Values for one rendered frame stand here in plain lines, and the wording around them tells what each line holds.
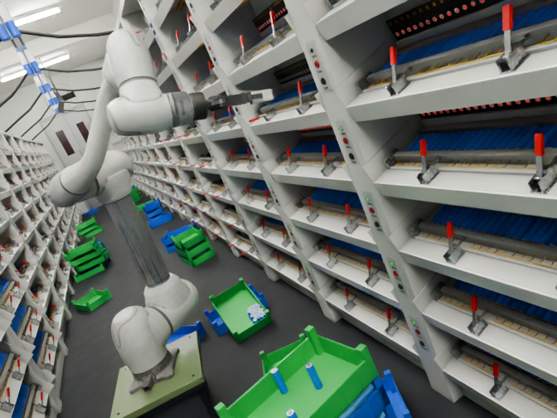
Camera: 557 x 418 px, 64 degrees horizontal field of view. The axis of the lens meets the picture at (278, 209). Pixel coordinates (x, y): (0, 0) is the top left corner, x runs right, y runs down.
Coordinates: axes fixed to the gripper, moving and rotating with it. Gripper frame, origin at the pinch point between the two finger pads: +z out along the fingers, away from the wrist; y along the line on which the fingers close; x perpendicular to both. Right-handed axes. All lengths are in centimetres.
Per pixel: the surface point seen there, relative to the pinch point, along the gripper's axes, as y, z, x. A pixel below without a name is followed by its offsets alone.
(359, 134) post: 27.8, 13.5, -14.2
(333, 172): 4.4, 17.8, -25.5
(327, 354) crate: 31, -6, -66
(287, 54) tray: 7.8, 7.1, 9.4
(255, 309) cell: -75, 7, -96
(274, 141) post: -42.2, 19.2, -15.7
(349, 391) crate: 48, -10, -64
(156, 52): -183, 5, 47
